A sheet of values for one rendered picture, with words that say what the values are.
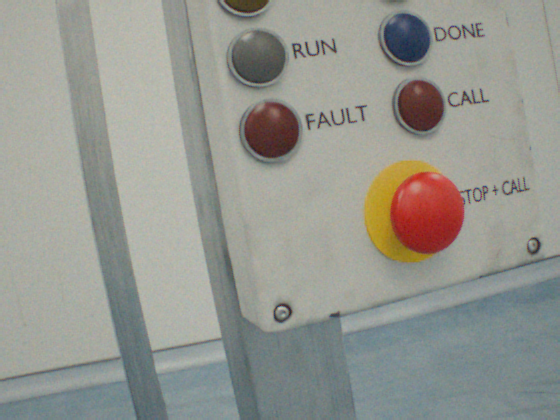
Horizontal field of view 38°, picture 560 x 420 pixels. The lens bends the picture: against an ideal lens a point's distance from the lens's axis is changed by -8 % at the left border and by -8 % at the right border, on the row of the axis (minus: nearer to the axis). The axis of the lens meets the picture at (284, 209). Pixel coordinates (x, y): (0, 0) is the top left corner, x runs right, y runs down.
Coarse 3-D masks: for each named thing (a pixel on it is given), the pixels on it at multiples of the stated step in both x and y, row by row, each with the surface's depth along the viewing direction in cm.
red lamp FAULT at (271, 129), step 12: (264, 108) 40; (276, 108) 41; (288, 108) 41; (252, 120) 40; (264, 120) 40; (276, 120) 41; (288, 120) 41; (252, 132) 40; (264, 132) 40; (276, 132) 41; (288, 132) 41; (252, 144) 40; (264, 144) 40; (276, 144) 41; (288, 144) 41; (264, 156) 41; (276, 156) 41
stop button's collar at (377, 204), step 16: (416, 160) 43; (384, 176) 43; (400, 176) 43; (368, 192) 43; (384, 192) 43; (480, 192) 45; (512, 192) 45; (368, 208) 43; (384, 208) 43; (368, 224) 43; (384, 224) 43; (384, 240) 43; (400, 256) 43; (416, 256) 43
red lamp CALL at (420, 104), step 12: (408, 84) 43; (420, 84) 43; (408, 96) 43; (420, 96) 43; (432, 96) 43; (408, 108) 43; (420, 108) 43; (432, 108) 43; (408, 120) 43; (420, 120) 43; (432, 120) 43
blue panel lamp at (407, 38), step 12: (396, 24) 42; (408, 24) 42; (420, 24) 43; (384, 36) 42; (396, 36) 42; (408, 36) 42; (420, 36) 43; (396, 48) 42; (408, 48) 42; (420, 48) 43; (408, 60) 43
